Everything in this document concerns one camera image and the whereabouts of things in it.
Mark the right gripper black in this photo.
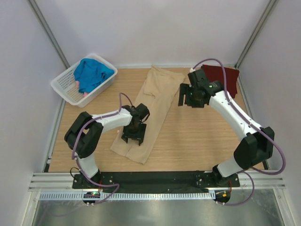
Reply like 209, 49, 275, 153
178, 83, 205, 108

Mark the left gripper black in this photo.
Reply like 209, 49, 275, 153
123, 122, 147, 145

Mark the beige t shirt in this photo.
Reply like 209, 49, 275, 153
110, 66, 185, 164

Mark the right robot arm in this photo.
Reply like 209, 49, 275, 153
178, 69, 275, 186

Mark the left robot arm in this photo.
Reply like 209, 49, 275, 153
64, 104, 150, 189

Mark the folded dark red shirt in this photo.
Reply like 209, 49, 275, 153
201, 65, 239, 98

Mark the pink garment in basket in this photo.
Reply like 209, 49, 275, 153
75, 81, 89, 97

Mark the blue t shirt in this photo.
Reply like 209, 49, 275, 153
73, 58, 115, 93

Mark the white plastic basket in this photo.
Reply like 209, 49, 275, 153
51, 53, 118, 108

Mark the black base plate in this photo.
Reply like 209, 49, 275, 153
72, 171, 240, 193

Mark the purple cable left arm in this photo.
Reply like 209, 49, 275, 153
71, 92, 136, 208

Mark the slotted cable duct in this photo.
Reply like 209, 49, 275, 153
39, 191, 215, 201

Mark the right aluminium frame post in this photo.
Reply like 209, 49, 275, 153
235, 0, 279, 69

